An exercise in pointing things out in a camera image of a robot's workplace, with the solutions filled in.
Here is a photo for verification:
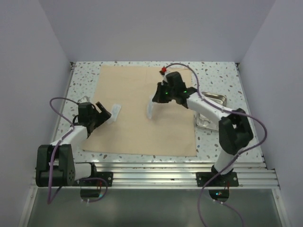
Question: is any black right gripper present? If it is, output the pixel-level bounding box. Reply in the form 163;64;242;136
152;83;176;104

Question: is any white printed paper packet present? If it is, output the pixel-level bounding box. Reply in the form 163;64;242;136
108;104;122;124

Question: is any long white paper packet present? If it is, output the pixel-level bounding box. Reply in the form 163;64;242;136
147;95;154;119

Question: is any beige cloth mat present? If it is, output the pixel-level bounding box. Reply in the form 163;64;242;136
82;66;196;157

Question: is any stainless steel tray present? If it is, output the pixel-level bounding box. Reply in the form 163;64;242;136
195;91;227;131

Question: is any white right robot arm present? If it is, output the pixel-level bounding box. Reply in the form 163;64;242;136
152;71;254;186

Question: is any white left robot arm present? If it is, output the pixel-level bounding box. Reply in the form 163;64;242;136
36;102;112;187

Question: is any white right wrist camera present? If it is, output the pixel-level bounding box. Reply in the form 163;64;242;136
160;71;168;85

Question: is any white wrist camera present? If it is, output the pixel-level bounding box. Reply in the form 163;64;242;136
160;71;168;85
77;96;91;104

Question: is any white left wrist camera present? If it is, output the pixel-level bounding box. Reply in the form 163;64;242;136
77;96;91;104

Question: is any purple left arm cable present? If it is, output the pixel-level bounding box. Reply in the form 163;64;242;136
46;96;108;205

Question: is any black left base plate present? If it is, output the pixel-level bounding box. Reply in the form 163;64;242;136
73;172;114;187

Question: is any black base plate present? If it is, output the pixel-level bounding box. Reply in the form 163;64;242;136
196;172;239;187
73;172;114;187

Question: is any aluminium rail frame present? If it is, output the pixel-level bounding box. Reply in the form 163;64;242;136
18;61;291;227

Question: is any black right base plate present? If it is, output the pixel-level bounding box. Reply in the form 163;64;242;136
196;172;239;187

